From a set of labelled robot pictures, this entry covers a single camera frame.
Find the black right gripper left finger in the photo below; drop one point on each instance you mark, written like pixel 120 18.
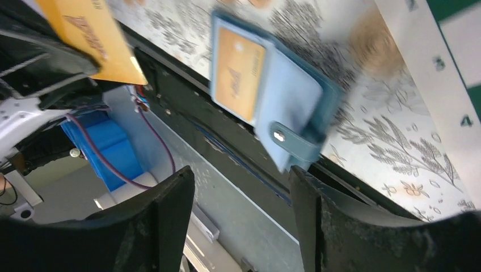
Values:
pixel 144 233

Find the blue card holder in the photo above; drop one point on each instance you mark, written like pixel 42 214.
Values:
pixel 296 102

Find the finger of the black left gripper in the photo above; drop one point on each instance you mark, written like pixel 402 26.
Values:
pixel 34 60

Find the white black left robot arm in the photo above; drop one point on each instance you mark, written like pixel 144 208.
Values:
pixel 21 117

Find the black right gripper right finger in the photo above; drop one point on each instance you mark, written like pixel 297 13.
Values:
pixel 339 233

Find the orange credit card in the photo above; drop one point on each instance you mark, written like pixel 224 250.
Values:
pixel 89 26
pixel 239 64

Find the blue bin on floor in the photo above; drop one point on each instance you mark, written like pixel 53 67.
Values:
pixel 111 141

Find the green white checkered board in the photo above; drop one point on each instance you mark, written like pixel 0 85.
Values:
pixel 440 44

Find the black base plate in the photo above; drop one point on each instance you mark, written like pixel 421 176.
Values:
pixel 179 97

